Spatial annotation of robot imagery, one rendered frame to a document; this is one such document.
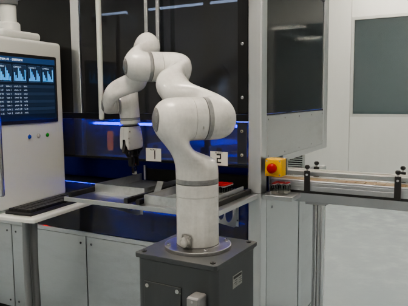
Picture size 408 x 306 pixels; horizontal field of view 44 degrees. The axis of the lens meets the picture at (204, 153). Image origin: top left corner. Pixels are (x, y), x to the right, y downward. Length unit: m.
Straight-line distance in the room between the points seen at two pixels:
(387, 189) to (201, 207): 0.93
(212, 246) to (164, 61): 0.64
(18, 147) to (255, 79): 1.09
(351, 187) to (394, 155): 4.53
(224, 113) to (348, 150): 5.42
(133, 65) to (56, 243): 1.43
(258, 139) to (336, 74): 4.70
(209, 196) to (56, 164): 1.33
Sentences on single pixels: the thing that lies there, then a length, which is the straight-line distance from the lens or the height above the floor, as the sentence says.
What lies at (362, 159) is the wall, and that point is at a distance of 6.71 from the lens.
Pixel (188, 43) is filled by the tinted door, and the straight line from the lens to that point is 2.26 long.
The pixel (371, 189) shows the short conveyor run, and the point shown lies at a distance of 2.11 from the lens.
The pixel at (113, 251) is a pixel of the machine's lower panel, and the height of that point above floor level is 0.53.
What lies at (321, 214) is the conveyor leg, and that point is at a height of 0.78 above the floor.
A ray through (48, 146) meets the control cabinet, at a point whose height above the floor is 1.05.
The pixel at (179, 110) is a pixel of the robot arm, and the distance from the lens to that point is 1.34.
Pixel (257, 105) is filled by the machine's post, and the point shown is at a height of 1.25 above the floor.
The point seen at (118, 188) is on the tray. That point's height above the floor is 0.90.
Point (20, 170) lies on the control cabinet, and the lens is 2.42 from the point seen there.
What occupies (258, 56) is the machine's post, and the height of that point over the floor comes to 1.45.
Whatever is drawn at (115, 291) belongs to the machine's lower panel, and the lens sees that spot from 2.67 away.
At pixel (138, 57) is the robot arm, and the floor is 1.41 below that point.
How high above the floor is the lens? 1.28
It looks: 6 degrees down
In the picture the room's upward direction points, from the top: straight up
